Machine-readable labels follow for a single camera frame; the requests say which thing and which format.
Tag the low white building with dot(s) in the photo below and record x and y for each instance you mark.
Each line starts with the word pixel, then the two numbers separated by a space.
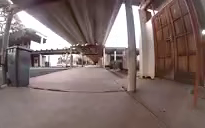
pixel 118 56

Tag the grey utility cabinet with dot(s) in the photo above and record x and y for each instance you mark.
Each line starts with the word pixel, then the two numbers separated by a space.
pixel 19 66

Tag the building with flat roof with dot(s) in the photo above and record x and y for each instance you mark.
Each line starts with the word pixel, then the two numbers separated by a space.
pixel 26 40

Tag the white support post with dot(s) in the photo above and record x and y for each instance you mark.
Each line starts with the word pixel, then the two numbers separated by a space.
pixel 131 46

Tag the thin red pole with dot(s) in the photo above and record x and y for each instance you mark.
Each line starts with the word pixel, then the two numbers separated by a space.
pixel 197 63

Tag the tree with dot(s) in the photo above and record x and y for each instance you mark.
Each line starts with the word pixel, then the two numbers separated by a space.
pixel 0 16

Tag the covered walkway roof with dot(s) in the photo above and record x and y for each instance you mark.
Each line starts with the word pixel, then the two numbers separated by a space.
pixel 80 20

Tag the building with wooden doors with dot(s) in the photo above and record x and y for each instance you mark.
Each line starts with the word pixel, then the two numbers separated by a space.
pixel 176 40

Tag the grey concrete walkway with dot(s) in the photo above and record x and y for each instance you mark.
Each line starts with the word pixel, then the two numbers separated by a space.
pixel 76 106

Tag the grass lawn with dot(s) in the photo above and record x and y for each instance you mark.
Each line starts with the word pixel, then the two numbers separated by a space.
pixel 40 71

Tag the grey pole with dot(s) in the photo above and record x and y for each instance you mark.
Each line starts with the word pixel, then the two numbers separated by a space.
pixel 5 46

